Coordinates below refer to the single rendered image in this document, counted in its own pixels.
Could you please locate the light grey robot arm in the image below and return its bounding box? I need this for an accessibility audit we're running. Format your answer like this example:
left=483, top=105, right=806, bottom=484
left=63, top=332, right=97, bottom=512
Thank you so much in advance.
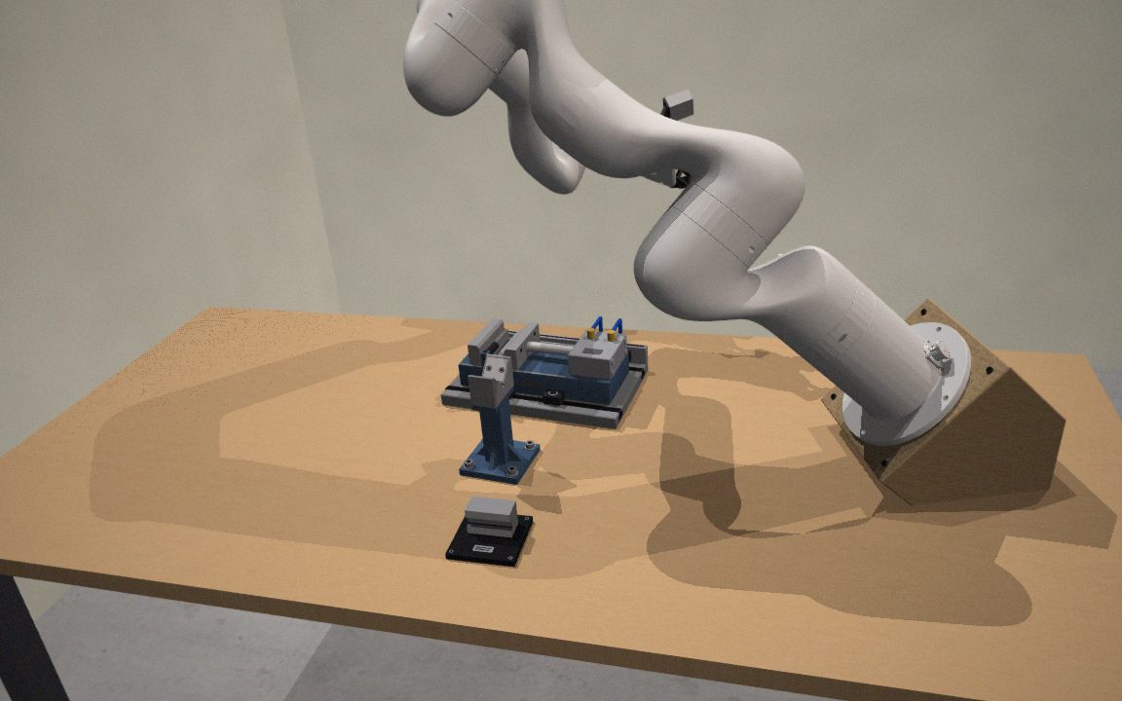
left=403, top=0, right=971, bottom=446

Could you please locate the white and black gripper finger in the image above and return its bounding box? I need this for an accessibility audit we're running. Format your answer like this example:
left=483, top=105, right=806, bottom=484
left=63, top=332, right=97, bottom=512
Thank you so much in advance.
left=670, top=169, right=692, bottom=190

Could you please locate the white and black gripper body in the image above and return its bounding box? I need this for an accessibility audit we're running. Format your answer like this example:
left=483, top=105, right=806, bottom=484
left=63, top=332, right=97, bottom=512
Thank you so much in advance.
left=642, top=169, right=677, bottom=187

